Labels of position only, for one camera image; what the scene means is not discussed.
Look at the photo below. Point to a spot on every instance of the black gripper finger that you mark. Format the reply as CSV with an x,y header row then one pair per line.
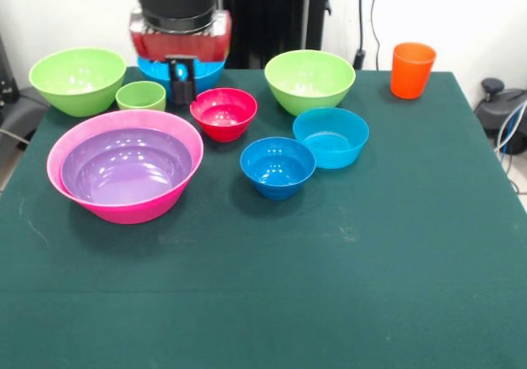
x,y
175,89
190,89

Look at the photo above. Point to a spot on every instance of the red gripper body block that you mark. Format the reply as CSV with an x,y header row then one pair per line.
x,y
181,48

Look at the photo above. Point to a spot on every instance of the purple shallow bowl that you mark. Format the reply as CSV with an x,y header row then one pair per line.
x,y
123,179

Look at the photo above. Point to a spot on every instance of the dark blue small bowl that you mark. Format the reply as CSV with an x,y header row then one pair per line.
x,y
278,169

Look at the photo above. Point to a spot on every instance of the lime green large bowl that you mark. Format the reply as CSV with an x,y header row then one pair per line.
x,y
309,80
78,80

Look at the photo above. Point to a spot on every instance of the turquoise bowl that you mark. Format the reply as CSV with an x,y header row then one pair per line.
x,y
331,142

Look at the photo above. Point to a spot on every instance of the blue large bowl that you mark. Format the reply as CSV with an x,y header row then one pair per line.
x,y
206,76

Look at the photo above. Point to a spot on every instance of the lime green small cup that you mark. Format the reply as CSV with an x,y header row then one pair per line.
x,y
140,97

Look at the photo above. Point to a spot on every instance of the red small bowl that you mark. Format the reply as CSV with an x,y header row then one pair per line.
x,y
223,113

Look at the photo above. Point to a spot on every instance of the pink large bowl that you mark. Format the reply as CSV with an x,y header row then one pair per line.
x,y
136,214

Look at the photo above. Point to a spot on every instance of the black stand base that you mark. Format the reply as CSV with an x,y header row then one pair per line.
x,y
20,109
500,109

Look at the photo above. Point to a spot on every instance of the dark green table cloth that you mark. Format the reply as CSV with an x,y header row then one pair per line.
x,y
263,282

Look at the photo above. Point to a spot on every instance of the orange cup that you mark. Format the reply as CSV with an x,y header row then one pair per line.
x,y
411,72

